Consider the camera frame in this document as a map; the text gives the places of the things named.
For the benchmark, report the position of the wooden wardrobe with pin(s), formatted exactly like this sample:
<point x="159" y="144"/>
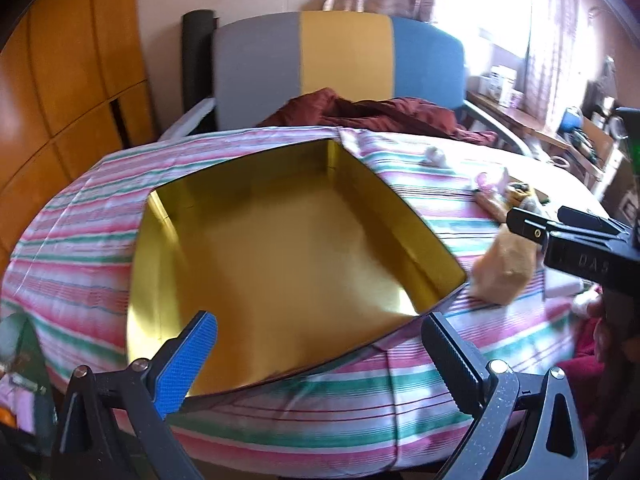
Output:
<point x="73" y="89"/>

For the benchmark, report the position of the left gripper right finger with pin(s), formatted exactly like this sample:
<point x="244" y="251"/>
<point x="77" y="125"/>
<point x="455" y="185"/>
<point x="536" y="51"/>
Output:
<point x="459" y="364"/>

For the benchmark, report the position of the red clothing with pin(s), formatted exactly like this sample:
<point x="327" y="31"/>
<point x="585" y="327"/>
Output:
<point x="584" y="369"/>

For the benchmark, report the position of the yellow sponge block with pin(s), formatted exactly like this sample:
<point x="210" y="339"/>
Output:
<point x="502" y="273"/>

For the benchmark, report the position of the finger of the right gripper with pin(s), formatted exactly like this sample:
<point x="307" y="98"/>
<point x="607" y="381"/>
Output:
<point x="527" y="224"/>
<point x="582" y="220"/>

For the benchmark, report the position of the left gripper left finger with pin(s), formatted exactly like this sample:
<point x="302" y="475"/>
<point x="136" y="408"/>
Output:
<point x="179" y="361"/>

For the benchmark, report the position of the pink hair roller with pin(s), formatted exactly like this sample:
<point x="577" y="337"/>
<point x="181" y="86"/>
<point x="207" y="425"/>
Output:
<point x="492" y="182"/>

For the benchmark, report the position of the striped bed sheet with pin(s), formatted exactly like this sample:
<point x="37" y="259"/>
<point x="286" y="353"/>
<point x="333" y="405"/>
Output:
<point x="382" y="406"/>

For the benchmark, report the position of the grey yellow blue headboard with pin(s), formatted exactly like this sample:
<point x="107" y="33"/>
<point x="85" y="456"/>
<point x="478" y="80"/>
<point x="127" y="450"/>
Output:
<point x="261" y="63"/>

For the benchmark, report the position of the wooden desk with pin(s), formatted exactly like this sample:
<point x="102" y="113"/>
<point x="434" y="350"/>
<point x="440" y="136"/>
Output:
<point x="523" y="124"/>

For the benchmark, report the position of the dark red blanket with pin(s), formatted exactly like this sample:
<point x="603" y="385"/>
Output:
<point x="403" y="115"/>

